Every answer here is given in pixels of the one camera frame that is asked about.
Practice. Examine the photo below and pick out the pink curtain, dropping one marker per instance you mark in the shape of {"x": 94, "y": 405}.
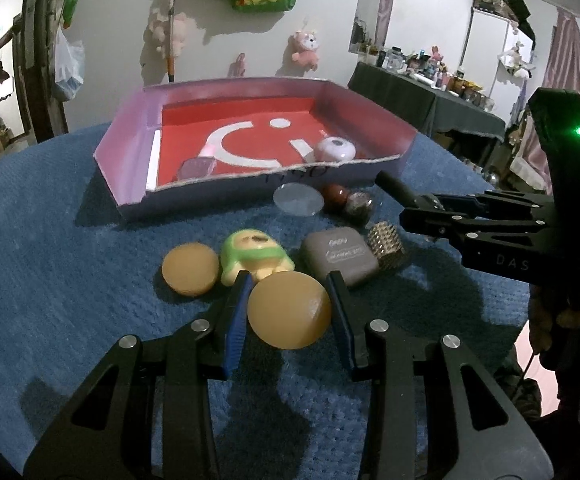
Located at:
{"x": 575, "y": 65}

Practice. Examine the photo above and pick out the flat orange disc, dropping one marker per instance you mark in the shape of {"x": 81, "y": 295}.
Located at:
{"x": 190, "y": 269}

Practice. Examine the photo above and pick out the small clear pink case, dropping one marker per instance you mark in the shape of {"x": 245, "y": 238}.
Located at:
{"x": 197, "y": 168}

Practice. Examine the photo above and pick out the dark brown door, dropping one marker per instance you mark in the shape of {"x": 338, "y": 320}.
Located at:
{"x": 35, "y": 60}

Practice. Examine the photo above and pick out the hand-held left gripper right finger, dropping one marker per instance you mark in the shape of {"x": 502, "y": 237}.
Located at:
{"x": 344, "y": 325}

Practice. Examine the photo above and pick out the green and yellow toy figure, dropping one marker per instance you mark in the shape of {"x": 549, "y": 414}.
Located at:
{"x": 255, "y": 255}

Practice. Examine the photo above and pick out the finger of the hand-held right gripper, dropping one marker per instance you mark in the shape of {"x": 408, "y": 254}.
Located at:
{"x": 450, "y": 232}
{"x": 470, "y": 202}

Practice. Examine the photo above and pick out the pink plush toy with face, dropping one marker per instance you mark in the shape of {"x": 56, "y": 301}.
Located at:
{"x": 306, "y": 49}

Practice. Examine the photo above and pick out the white round device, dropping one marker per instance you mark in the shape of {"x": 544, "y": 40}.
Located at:
{"x": 335, "y": 149}

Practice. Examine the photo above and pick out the clear plastic disc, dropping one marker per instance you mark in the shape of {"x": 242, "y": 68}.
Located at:
{"x": 297, "y": 201}

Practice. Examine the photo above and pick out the dark speckled ball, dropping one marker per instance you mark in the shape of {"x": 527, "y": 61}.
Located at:
{"x": 360, "y": 208}

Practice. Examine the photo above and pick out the patterned bag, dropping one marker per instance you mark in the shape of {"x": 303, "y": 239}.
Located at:
{"x": 495, "y": 2}

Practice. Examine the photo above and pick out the gold studded cube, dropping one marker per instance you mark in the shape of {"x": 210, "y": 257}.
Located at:
{"x": 386, "y": 245}

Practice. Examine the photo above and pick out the mop with orange grip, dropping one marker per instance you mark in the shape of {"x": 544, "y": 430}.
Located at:
{"x": 171, "y": 35}

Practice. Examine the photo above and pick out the orange ball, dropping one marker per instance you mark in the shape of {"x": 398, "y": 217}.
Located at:
{"x": 290, "y": 310}

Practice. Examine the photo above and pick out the grey eye shadow case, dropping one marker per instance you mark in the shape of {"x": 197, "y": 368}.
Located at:
{"x": 340, "y": 257}

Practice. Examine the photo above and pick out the pale pink plush toy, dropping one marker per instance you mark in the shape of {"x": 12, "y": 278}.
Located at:
{"x": 184, "y": 30}

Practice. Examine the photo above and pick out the white cabinet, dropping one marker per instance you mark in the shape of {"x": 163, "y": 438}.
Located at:
{"x": 490, "y": 50}

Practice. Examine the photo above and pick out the pink and red cardboard box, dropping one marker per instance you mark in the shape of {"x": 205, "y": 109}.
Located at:
{"x": 130, "y": 135}

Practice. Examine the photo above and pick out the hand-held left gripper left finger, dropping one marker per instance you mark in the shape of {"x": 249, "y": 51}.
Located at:
{"x": 235, "y": 325}

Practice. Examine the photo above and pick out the dark green cabinet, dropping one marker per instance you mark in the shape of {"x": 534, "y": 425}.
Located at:
{"x": 420, "y": 105}

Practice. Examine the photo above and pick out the red-brown marble ball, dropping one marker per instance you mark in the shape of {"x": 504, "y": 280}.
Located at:
{"x": 335, "y": 195}

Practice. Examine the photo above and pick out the green plush toy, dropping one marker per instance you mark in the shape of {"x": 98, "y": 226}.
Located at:
{"x": 70, "y": 0}

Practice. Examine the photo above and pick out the row of bottles and jars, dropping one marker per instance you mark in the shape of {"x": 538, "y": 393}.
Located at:
{"x": 420, "y": 67}

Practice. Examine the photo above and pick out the hanging clear plastic bag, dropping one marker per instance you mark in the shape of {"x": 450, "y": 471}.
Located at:
{"x": 67, "y": 67}

